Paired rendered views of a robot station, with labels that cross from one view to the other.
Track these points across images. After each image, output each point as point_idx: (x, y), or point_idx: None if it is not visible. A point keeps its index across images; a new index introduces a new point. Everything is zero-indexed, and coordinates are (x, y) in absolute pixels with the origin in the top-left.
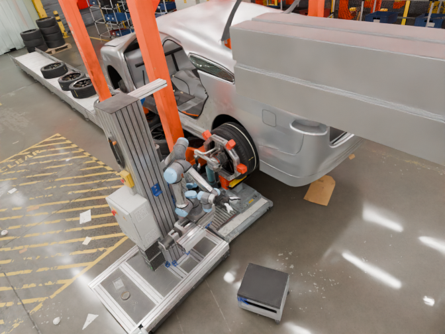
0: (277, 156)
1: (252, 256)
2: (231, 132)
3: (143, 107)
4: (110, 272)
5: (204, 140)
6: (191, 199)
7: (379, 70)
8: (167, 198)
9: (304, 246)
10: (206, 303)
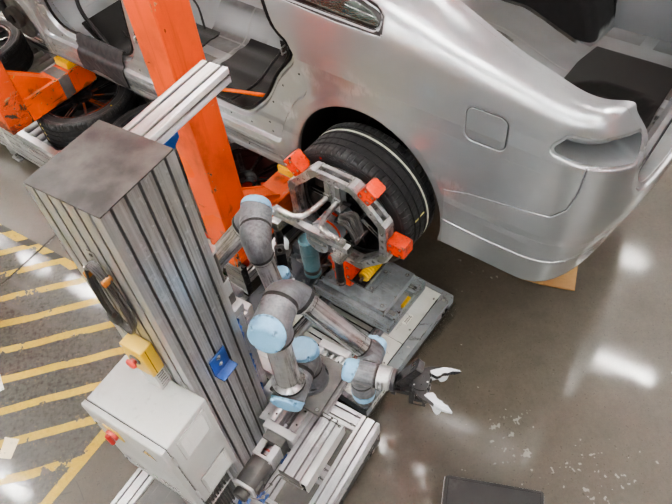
0: (498, 217)
1: (432, 438)
2: (368, 157)
3: (81, 68)
4: None
5: (275, 161)
6: (306, 363)
7: None
8: (245, 369)
9: (544, 398)
10: None
